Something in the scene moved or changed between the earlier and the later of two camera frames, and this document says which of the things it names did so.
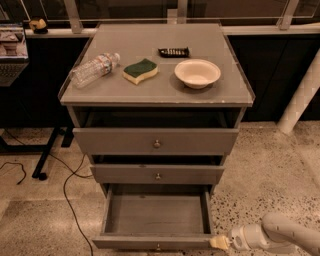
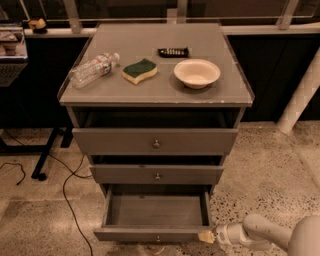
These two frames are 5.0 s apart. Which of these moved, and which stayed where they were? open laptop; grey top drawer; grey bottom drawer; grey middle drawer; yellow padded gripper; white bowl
Moved: grey bottom drawer; yellow padded gripper
Stayed: white bowl; open laptop; grey top drawer; grey middle drawer
